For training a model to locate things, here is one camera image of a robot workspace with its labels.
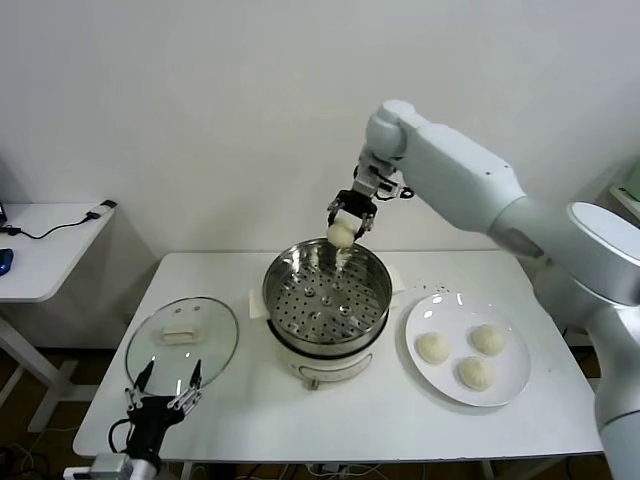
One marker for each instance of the dark device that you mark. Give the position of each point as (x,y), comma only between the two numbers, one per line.
(3,214)

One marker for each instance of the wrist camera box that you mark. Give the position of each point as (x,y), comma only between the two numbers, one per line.
(110,456)
(392,187)

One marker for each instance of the white round plate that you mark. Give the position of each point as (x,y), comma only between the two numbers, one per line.
(450,310)

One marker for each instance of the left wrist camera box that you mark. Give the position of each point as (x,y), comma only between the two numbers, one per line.
(110,456)

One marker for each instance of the cream electric cooker base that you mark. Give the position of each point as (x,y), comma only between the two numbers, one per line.
(325,367)

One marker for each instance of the white side table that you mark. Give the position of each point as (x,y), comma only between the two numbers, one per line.
(50,260)

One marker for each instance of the stainless steel steamer basket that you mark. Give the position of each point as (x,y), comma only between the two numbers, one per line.
(300,305)

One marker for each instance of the round glass pot lid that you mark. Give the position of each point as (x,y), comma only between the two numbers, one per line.
(210,325)

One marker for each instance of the white table leg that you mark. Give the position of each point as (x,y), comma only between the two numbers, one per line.
(489,469)
(186,471)

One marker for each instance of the blue computer mouse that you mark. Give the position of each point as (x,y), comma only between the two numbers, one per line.
(5,261)

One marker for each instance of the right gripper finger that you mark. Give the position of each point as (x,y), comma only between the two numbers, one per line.
(369,221)
(334,210)

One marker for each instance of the white shelf board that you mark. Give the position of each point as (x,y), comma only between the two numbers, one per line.
(627,205)

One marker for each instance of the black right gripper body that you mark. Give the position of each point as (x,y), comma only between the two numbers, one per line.
(356,200)

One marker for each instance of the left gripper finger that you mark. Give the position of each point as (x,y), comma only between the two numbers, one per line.
(145,380)
(196,377)

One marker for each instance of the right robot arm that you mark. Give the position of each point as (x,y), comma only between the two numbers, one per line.
(460,165)

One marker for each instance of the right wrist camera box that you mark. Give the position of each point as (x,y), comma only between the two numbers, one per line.
(392,187)

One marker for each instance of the white power strip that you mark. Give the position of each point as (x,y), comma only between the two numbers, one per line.
(330,470)

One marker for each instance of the white steamed baozi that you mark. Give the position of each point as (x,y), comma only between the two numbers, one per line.
(340,234)
(487,340)
(475,372)
(434,347)

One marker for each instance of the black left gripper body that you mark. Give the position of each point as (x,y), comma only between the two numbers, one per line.
(150,422)

